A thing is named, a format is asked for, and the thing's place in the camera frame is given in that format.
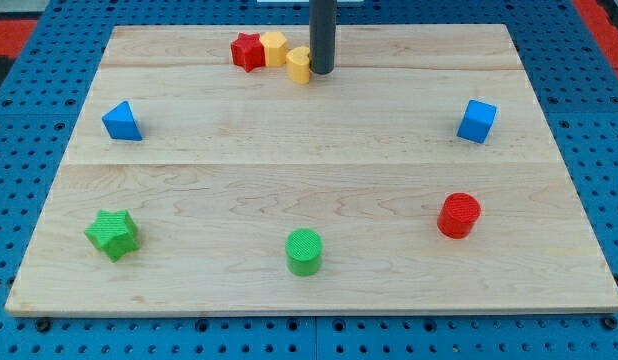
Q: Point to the blue cube block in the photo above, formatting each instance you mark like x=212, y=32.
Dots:
x=477, y=121

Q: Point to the green cylinder block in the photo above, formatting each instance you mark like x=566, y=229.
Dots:
x=303, y=249

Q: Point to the light wooden board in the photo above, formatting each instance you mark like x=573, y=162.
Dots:
x=230, y=163

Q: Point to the yellow heart block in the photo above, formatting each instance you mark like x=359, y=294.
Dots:
x=298, y=64

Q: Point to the yellow hexagon block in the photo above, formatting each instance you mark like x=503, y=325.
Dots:
x=275, y=48

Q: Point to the red star block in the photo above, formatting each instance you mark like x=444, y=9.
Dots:
x=248, y=52

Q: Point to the red cylinder block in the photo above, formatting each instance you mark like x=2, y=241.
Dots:
x=458, y=215

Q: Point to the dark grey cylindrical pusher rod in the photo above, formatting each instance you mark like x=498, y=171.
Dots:
x=322, y=28

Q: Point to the blue triangular prism block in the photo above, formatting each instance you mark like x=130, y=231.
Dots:
x=120, y=123

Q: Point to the green star block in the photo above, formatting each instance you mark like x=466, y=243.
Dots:
x=113, y=233

